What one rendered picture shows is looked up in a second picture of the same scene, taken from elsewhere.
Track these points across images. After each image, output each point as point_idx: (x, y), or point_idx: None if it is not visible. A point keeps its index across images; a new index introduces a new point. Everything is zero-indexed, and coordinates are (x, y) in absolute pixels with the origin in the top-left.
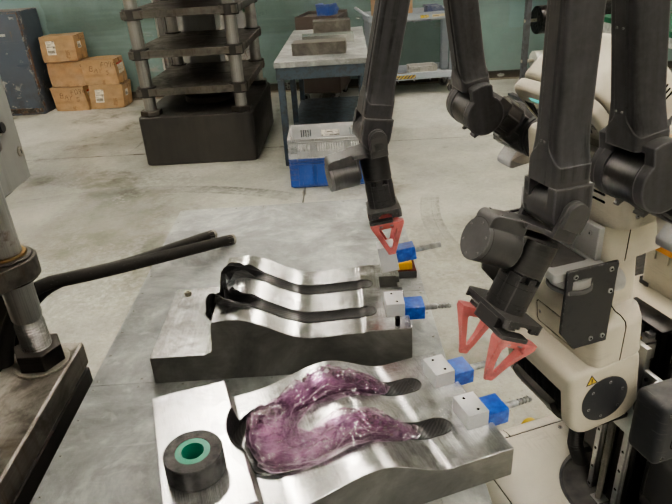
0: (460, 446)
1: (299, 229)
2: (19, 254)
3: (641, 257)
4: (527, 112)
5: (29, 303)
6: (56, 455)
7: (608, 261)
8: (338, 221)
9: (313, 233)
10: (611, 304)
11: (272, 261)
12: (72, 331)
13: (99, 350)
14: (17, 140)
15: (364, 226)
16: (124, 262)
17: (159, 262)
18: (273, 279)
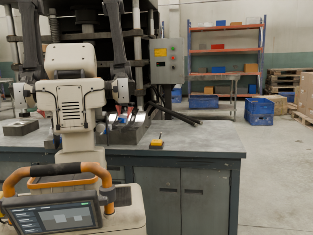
0: (51, 136)
1: (206, 134)
2: (137, 89)
3: (123, 200)
4: (114, 79)
5: (137, 100)
6: None
7: (52, 117)
8: (212, 140)
9: (200, 136)
10: (53, 135)
11: (145, 115)
12: (272, 173)
13: (260, 180)
14: (181, 72)
15: (205, 144)
16: (159, 107)
17: (167, 113)
18: (134, 117)
